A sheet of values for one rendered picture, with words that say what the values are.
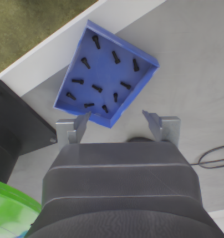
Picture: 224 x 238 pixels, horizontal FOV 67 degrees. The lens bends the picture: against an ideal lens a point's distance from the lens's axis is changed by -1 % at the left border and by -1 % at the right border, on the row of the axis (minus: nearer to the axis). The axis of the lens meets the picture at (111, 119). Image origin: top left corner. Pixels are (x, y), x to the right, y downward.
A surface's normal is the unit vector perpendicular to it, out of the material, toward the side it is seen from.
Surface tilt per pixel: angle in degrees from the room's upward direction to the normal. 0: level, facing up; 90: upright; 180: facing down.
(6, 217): 24
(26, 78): 0
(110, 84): 0
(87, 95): 0
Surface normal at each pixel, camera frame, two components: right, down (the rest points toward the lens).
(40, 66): 0.00, 0.70
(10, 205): 0.39, 0.52
